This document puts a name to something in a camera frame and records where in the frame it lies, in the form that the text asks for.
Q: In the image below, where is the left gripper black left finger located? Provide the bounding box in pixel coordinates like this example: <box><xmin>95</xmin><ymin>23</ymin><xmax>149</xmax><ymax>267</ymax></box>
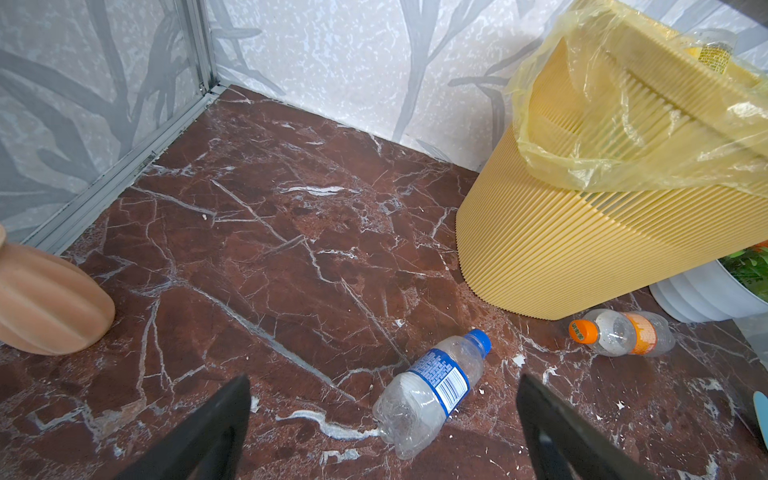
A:
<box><xmin>116</xmin><ymin>375</ymin><xmax>251</xmax><ymax>479</ymax></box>

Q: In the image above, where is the small terracotta vase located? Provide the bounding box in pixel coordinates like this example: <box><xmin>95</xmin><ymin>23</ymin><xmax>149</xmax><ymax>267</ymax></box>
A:
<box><xmin>1</xmin><ymin>230</ymin><xmax>116</xmax><ymax>356</ymax></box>

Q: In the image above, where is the yellow label tea bottle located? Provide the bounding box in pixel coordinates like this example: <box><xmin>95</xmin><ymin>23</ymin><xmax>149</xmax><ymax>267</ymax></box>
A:
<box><xmin>684</xmin><ymin>28</ymin><xmax>737</xmax><ymax>74</ymax></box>

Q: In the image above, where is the clear bottle blue cap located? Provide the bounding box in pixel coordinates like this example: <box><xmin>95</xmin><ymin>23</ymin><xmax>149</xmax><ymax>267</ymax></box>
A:
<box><xmin>373</xmin><ymin>329</ymin><xmax>492</xmax><ymax>460</ymax></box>

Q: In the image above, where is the orange label clear bottle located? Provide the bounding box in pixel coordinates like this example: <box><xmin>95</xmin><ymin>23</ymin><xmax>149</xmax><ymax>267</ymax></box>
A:
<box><xmin>569</xmin><ymin>309</ymin><xmax>676</xmax><ymax>357</ymax></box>

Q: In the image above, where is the yellow plastic waste bin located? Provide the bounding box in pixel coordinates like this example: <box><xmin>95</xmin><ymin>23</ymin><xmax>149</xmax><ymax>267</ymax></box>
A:
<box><xmin>456</xmin><ymin>1</ymin><xmax>767</xmax><ymax>320</ymax></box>

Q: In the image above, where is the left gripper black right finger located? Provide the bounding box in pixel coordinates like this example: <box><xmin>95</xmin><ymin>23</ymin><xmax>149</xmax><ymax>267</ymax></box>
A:
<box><xmin>516</xmin><ymin>374</ymin><xmax>653</xmax><ymax>479</ymax></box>

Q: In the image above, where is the potted artificial flower plant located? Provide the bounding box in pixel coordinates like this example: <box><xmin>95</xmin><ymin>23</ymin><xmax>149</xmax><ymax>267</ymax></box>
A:
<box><xmin>650</xmin><ymin>242</ymin><xmax>767</xmax><ymax>324</ymax></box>

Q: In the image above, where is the teal garden trowel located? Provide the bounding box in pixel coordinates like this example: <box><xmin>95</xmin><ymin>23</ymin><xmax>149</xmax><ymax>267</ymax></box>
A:
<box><xmin>753</xmin><ymin>391</ymin><xmax>768</xmax><ymax>448</ymax></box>

